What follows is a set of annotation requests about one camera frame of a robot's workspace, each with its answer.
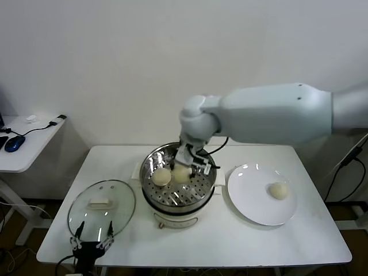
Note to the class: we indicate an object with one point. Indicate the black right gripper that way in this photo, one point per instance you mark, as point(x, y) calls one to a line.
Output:
point(197, 155)

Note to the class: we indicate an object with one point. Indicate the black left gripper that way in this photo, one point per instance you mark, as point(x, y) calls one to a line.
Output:
point(87, 251)

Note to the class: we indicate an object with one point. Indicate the white steamed baozi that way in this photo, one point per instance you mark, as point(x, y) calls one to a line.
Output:
point(278, 190)
point(181, 174)
point(161, 176)

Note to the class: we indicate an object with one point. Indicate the stainless steel steamer basket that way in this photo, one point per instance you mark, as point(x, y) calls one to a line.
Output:
point(187, 192)

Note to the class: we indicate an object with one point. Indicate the white electric cooker pot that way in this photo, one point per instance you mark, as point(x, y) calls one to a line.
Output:
point(175, 221)

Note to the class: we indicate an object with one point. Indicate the white round plate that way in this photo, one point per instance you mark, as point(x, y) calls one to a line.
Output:
point(250, 195)

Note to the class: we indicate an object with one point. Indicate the white side desk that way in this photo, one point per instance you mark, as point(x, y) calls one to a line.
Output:
point(28, 152)

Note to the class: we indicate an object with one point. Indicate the blue computer mouse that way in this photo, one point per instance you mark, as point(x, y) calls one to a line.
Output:
point(15, 143)

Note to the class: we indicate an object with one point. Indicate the small black adapter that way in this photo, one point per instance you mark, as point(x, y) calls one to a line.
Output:
point(61, 116)

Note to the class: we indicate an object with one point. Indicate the flat black desk device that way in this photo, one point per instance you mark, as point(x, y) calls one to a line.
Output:
point(2, 142)

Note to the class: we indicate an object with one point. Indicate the small white desk object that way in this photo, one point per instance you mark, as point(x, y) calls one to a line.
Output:
point(31, 118)

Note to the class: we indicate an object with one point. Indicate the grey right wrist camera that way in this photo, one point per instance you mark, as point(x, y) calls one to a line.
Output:
point(184, 156)

